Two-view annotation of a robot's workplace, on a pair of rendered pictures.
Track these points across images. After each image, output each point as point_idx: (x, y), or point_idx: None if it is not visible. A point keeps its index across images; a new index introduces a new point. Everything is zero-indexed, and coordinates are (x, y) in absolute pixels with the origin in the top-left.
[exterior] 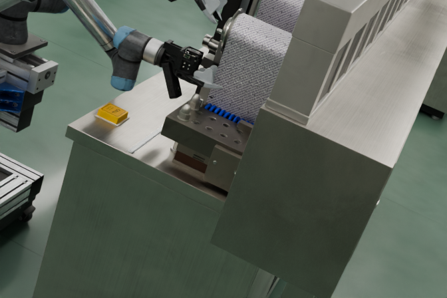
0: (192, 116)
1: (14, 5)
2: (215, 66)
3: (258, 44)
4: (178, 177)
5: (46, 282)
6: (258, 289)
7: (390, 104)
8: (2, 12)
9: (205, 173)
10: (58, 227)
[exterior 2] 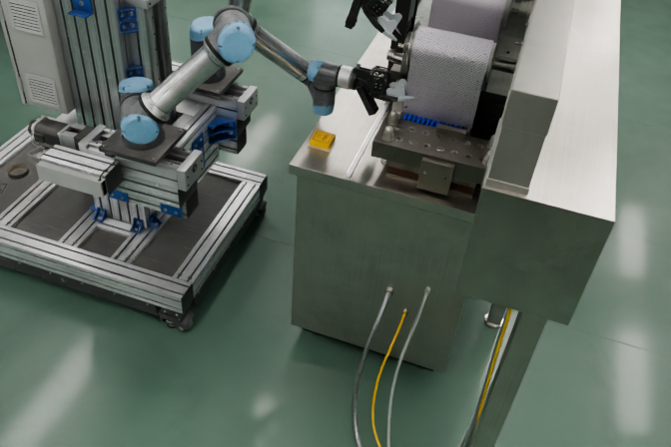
0: (394, 133)
1: None
2: (403, 79)
3: (440, 54)
4: (395, 191)
5: (301, 283)
6: None
7: (591, 130)
8: None
9: (417, 183)
10: (301, 242)
